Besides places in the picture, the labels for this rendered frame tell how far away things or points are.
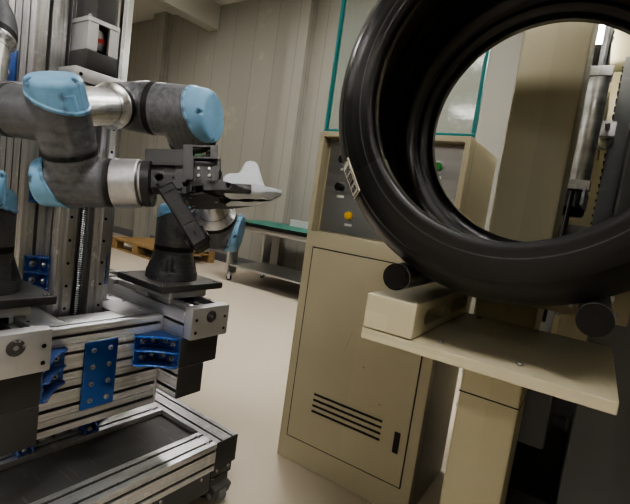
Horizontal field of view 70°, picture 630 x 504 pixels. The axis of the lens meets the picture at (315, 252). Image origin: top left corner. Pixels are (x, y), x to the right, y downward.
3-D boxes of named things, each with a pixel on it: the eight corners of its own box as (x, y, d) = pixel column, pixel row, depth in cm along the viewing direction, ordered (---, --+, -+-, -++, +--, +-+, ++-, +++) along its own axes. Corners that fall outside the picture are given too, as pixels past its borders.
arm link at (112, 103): (121, 77, 105) (-87, 56, 59) (165, 82, 104) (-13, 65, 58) (123, 128, 109) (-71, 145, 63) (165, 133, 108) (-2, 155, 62)
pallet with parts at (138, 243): (217, 262, 631) (220, 237, 627) (162, 264, 558) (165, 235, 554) (161, 247, 705) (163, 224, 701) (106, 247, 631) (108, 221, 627)
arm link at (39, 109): (-20, 74, 57) (5, 156, 63) (60, 83, 56) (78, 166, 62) (24, 64, 64) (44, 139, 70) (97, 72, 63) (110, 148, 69)
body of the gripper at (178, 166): (222, 144, 69) (140, 142, 67) (221, 197, 67) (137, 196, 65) (224, 164, 76) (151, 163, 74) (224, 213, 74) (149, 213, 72)
